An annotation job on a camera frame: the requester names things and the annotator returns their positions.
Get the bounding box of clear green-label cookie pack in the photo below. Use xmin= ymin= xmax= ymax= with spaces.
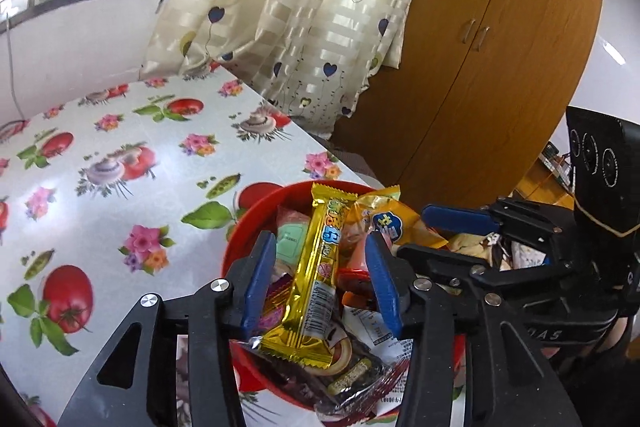
xmin=276 ymin=206 xmax=310 ymax=275

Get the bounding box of red plastic basket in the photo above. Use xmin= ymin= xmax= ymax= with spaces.
xmin=221 ymin=181 xmax=464 ymax=411

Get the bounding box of black cable on wall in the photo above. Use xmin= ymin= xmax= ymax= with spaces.
xmin=0 ymin=13 xmax=32 ymax=134

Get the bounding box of floral fruit print tablecloth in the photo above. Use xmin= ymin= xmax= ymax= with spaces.
xmin=1 ymin=68 xmax=375 ymax=426

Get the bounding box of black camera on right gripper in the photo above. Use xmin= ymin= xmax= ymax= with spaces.
xmin=565 ymin=106 xmax=639 ymax=299

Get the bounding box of person's right hand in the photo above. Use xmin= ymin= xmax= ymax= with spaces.
xmin=541 ymin=317 xmax=634 ymax=359

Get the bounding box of dark cookie packet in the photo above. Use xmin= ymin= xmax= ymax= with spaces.
xmin=241 ymin=323 xmax=409 ymax=426

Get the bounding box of white orange snack bag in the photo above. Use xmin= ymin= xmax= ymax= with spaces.
xmin=343 ymin=307 xmax=412 ymax=363

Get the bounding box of wooden wardrobe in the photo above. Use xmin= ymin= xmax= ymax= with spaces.
xmin=332 ymin=0 xmax=602 ymax=209

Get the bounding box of yellow orange snack bag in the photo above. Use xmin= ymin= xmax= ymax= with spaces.
xmin=341 ymin=185 xmax=448 ymax=249

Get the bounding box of yellow foil snack bar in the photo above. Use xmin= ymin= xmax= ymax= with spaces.
xmin=260 ymin=183 xmax=357 ymax=369

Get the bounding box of cream heart print curtain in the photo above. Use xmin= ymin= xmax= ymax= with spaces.
xmin=141 ymin=0 xmax=412 ymax=138

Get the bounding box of pink jelly cup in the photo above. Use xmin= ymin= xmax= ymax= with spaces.
xmin=345 ymin=233 xmax=369 ymax=273

